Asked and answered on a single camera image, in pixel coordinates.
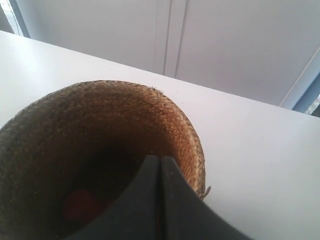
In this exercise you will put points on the brown woven wicker basket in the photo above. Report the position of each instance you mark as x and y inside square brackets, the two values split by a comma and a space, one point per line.
[90, 135]

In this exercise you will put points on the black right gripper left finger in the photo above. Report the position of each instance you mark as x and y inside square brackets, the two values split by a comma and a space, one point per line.
[136, 214]

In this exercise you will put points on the large red cylinder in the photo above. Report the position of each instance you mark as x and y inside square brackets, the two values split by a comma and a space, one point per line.
[82, 207]

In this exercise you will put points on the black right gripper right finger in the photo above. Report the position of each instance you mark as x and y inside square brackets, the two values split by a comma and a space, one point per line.
[184, 215]

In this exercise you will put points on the window frame with glass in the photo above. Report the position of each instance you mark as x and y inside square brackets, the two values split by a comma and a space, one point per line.
[306, 88]

